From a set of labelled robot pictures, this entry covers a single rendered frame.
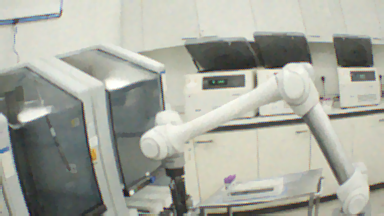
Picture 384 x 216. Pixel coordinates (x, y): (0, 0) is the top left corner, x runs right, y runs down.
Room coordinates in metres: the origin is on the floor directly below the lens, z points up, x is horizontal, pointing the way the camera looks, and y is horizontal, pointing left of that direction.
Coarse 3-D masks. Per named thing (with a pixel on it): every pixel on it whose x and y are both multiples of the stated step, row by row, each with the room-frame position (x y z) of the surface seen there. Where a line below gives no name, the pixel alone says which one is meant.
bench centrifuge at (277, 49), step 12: (264, 36) 4.51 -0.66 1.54; (276, 36) 4.47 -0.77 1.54; (288, 36) 4.42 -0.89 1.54; (300, 36) 4.38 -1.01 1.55; (264, 48) 4.66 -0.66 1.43; (276, 48) 4.62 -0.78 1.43; (288, 48) 4.58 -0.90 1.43; (300, 48) 4.53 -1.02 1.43; (264, 60) 4.80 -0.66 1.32; (276, 60) 4.77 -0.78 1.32; (288, 60) 4.74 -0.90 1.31; (300, 60) 4.70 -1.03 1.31; (264, 72) 4.41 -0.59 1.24; (276, 72) 4.37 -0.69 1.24; (264, 108) 4.35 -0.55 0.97; (276, 108) 4.31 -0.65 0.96; (288, 108) 4.28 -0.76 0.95
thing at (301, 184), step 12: (252, 180) 2.75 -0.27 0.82; (264, 180) 2.70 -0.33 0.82; (288, 180) 2.57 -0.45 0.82; (300, 180) 2.50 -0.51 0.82; (312, 180) 2.42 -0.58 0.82; (324, 180) 2.47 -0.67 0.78; (216, 192) 2.63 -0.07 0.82; (288, 192) 2.33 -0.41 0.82; (300, 192) 2.27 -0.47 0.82; (312, 192) 2.21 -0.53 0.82; (204, 204) 2.42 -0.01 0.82; (216, 204) 2.39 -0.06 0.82; (228, 204) 2.36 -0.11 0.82; (240, 204) 2.34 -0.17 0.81; (252, 204) 2.32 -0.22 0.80; (312, 204) 2.21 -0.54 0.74
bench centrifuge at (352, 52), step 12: (336, 36) 4.24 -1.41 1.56; (348, 36) 4.18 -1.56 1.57; (360, 36) 4.14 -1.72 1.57; (336, 48) 4.39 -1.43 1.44; (348, 48) 4.34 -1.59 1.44; (360, 48) 4.28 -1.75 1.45; (348, 60) 4.50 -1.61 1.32; (360, 60) 4.44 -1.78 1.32; (372, 60) 4.28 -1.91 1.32; (348, 72) 4.12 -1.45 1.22; (360, 72) 4.06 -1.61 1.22; (372, 72) 4.01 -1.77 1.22; (348, 84) 4.07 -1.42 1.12; (360, 84) 4.02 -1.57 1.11; (372, 84) 3.96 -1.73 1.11; (348, 96) 4.07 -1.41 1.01; (360, 96) 4.02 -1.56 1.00; (372, 96) 3.97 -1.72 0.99
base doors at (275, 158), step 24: (336, 120) 4.12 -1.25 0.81; (360, 120) 4.02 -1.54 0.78; (192, 144) 4.52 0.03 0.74; (216, 144) 4.47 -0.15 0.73; (240, 144) 4.41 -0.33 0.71; (264, 144) 4.35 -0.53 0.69; (288, 144) 4.27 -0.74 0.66; (312, 144) 4.20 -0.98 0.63; (360, 144) 4.02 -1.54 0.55; (192, 168) 4.53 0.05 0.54; (216, 168) 4.47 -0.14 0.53; (240, 168) 4.41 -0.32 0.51; (264, 168) 4.35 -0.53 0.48; (288, 168) 4.27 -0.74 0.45; (312, 168) 4.20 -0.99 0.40; (192, 192) 4.54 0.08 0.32; (336, 192) 4.10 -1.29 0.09
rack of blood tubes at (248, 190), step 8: (240, 184) 2.50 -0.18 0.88; (248, 184) 2.46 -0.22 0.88; (256, 184) 2.43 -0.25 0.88; (264, 184) 2.39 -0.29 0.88; (272, 184) 2.35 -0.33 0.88; (280, 184) 2.35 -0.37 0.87; (224, 192) 2.43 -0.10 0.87; (240, 192) 2.46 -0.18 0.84; (248, 192) 2.47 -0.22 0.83; (256, 192) 2.47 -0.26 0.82; (264, 192) 2.36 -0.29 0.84; (272, 192) 2.35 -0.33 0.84; (224, 200) 2.43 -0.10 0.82
